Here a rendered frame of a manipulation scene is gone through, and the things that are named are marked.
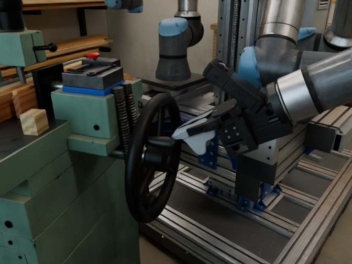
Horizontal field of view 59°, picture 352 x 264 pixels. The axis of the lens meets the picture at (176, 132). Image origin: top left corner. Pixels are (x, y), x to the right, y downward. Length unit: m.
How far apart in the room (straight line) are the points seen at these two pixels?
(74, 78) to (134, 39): 3.86
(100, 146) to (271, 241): 0.95
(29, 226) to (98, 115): 0.25
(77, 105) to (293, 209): 1.20
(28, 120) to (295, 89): 0.47
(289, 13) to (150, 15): 3.75
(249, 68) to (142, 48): 3.89
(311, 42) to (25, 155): 0.80
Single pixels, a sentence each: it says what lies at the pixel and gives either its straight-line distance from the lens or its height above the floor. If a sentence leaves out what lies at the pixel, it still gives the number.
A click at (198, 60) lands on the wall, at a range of 4.10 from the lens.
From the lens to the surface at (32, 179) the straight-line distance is 0.64.
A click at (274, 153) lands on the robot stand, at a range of 0.94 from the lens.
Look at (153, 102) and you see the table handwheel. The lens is 0.61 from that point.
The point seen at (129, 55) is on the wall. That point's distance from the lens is 4.59.
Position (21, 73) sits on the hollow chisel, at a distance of 0.82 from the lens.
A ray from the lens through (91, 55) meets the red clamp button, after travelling 0.72.
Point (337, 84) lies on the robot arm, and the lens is 0.49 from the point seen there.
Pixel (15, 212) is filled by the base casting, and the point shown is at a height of 0.77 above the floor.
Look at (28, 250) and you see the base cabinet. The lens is 0.72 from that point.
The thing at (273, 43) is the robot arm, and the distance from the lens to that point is 0.61.
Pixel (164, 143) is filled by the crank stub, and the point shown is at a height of 0.90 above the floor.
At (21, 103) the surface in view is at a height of 0.93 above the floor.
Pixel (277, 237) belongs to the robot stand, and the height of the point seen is 0.21.
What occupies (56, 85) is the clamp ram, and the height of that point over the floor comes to 0.96.
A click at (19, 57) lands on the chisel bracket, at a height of 1.02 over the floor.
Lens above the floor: 1.15
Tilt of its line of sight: 25 degrees down
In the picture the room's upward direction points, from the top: straight up
